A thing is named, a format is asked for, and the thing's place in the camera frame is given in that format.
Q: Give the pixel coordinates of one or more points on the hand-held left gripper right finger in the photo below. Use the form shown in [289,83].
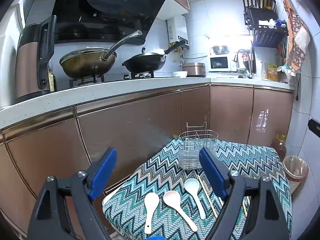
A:
[212,172]

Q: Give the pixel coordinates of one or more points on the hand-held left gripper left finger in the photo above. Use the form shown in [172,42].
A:
[105,172]

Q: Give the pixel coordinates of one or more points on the pale blue ceramic spoon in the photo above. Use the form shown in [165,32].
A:
[191,185]

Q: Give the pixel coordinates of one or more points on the wooden chopstick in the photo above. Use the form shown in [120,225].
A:
[245,210]
[207,197]

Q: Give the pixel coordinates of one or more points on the white ceramic spoon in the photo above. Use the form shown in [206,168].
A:
[151,201]

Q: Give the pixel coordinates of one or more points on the brown base cabinets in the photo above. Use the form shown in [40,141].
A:
[125,130]

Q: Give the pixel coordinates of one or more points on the zigzag patterned cloth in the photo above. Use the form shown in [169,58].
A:
[162,175]

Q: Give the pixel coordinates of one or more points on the large amber oil bottle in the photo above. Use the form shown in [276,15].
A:
[278,147]

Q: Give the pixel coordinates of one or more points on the trash bin with bag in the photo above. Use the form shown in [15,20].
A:
[296,172]

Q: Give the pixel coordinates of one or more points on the white kitchen countertop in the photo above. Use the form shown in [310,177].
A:
[125,90]

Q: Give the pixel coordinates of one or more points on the black gas stove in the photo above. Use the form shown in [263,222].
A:
[112,78]

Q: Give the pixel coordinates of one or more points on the white bowl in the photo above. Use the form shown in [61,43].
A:
[180,74]

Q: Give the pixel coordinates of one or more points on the brown rice cooker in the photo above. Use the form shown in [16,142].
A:
[193,70]

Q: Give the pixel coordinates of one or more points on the dark glass bottle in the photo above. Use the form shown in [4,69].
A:
[52,81]

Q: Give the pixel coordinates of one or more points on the bronze wok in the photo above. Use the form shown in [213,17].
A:
[85,67]

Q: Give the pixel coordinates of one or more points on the white microwave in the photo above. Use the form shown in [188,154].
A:
[220,63]

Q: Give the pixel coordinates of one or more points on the clear plastic container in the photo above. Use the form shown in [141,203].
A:
[264,72]

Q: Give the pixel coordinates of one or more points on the black wok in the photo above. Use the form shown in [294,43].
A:
[145,65]

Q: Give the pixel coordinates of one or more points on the yellow oil bottle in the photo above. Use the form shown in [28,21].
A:
[273,73]

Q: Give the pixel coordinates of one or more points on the glass wok lid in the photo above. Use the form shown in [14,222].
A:
[80,55]

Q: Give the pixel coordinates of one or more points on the steel kitchen faucet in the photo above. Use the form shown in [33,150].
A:
[241,52]

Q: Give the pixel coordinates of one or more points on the brown blender jug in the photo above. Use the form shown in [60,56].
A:
[27,67]

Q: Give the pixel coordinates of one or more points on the white water heater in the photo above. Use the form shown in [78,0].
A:
[177,30]

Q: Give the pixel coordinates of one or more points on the black dish rack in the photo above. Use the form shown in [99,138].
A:
[265,35]

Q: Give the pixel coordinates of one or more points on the patterned hanging apron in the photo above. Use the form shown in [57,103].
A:
[297,37]

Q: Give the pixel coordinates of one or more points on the white and blue rags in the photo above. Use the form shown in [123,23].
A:
[270,23]

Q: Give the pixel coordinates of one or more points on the black range hood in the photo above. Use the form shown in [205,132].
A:
[112,5]

